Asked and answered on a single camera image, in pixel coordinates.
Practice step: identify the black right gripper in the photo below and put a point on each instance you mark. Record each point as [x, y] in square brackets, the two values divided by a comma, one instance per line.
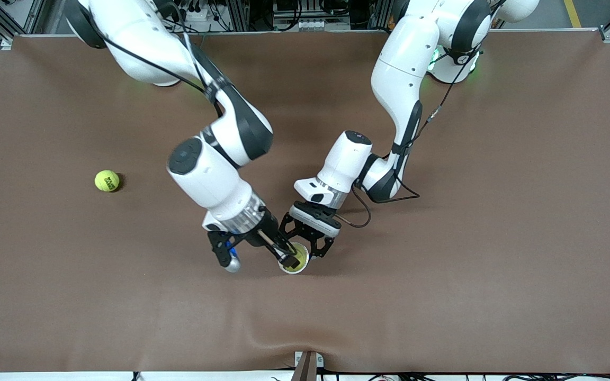
[264, 233]

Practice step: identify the yellow-green tennis ball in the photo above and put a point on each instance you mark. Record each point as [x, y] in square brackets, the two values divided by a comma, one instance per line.
[303, 256]
[107, 181]

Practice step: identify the white blue tennis ball can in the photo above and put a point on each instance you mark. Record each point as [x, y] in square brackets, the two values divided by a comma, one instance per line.
[306, 267]

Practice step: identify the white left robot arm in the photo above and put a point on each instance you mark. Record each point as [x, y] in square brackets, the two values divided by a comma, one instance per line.
[405, 63]

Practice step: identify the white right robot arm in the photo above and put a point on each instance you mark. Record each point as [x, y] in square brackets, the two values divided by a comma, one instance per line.
[209, 180]

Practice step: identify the white power strip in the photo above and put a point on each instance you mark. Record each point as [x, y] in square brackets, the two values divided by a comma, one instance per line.
[207, 17]

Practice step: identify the aluminium camera mount post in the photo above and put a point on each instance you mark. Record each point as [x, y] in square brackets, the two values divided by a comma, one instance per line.
[307, 366]

